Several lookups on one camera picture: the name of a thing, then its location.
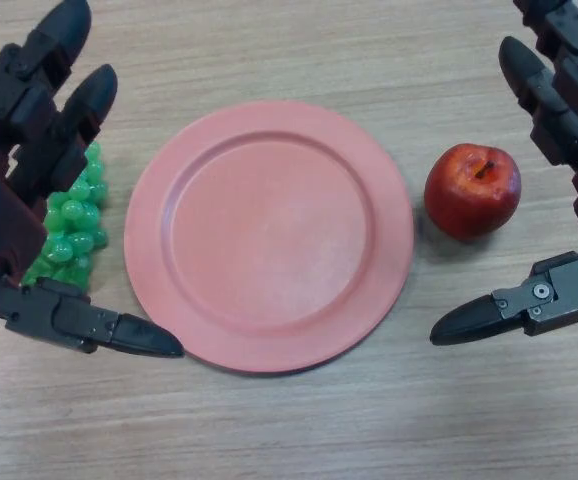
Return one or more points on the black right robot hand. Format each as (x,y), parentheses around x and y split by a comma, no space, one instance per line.
(576,115)

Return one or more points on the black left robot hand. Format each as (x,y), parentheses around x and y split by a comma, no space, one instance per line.
(14,150)

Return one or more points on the green grapes bunch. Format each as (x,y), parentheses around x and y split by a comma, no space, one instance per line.
(76,215)

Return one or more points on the pink round plate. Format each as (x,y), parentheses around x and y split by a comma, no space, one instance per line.
(268,236)

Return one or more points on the red apple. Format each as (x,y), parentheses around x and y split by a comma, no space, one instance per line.
(471,192)

